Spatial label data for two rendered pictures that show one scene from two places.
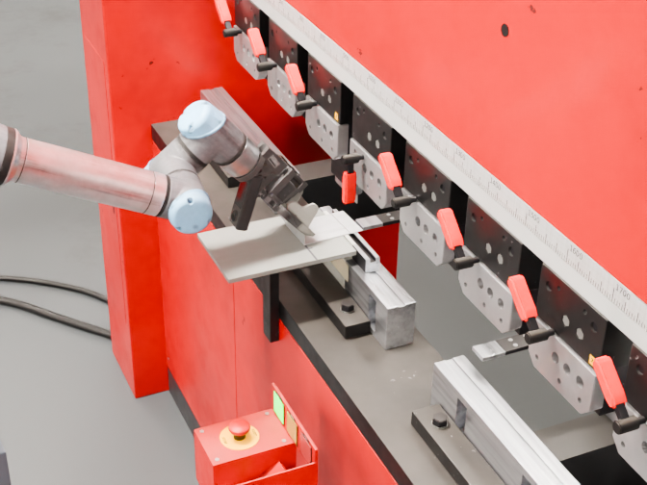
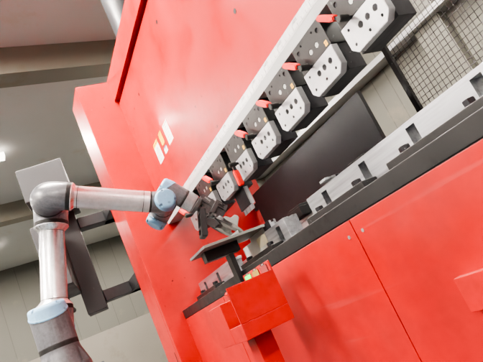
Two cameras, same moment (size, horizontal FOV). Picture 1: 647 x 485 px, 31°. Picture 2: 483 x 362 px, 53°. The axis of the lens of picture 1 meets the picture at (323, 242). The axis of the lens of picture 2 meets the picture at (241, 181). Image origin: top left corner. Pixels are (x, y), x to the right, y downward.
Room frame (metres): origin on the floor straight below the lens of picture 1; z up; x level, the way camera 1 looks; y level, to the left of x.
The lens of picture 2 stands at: (0.07, 0.09, 0.73)
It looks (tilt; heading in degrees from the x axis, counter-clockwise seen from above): 14 degrees up; 355
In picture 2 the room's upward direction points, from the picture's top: 25 degrees counter-clockwise
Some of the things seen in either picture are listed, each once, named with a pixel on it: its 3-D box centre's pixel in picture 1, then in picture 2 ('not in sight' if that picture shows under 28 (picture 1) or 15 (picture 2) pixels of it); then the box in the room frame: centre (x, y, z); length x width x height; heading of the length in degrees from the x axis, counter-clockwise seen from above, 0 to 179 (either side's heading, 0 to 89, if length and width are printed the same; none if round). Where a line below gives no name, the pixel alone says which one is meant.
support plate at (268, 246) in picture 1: (275, 243); (226, 243); (1.93, 0.09, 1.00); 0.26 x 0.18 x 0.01; 115
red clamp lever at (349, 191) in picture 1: (351, 178); (238, 173); (1.83, -0.05, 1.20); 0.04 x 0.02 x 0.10; 115
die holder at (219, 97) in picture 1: (246, 145); (221, 279); (2.49, 0.19, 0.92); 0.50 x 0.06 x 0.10; 25
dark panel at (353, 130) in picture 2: not in sight; (315, 191); (2.42, -0.41, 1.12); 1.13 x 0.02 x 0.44; 25
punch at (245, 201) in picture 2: (347, 170); (245, 201); (2.00, -0.04, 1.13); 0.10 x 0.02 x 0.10; 25
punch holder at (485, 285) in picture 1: (510, 262); (295, 97); (1.47, -0.28, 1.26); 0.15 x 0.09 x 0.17; 25
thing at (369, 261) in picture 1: (349, 240); (262, 230); (1.97, -0.05, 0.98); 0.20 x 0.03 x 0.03; 25
